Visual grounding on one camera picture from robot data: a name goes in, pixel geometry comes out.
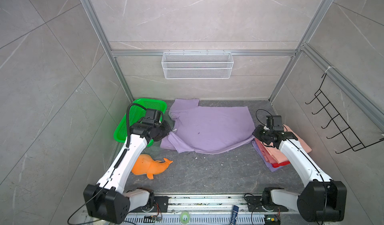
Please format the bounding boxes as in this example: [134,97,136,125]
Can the purple t shirt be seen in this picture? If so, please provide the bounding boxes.
[161,99,255,155]

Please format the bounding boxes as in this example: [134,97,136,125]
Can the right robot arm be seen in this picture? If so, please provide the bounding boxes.
[253,115,347,223]

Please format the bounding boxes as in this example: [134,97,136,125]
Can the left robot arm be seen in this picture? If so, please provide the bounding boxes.
[83,106,172,224]

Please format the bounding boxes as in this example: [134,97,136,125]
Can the red folded shirt in stack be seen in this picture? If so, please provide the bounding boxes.
[264,144,290,168]

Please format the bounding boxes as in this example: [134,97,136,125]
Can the lavender folded shirt in stack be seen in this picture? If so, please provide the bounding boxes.
[251,140,281,173]

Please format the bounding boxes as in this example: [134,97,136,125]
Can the green plastic basket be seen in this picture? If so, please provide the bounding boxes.
[114,98,167,143]

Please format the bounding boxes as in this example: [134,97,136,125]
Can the pink folded t shirt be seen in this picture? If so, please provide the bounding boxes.
[255,125,312,165]

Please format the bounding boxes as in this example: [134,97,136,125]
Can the orange dolphin toy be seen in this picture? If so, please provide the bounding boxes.
[132,154,173,180]

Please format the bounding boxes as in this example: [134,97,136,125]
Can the blue marker pen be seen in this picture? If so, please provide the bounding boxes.
[230,205,239,225]

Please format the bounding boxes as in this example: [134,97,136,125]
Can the green tape roll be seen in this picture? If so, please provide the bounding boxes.
[180,211,191,225]

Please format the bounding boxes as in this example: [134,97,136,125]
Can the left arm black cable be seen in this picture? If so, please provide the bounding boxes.
[125,103,148,149]

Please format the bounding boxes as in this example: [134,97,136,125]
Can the black wire hook rack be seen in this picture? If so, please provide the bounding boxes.
[305,73,384,154]

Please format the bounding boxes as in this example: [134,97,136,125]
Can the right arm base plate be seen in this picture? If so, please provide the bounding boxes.
[244,194,289,213]

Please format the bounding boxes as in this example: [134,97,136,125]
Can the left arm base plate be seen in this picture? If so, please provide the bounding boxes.
[132,196,170,213]

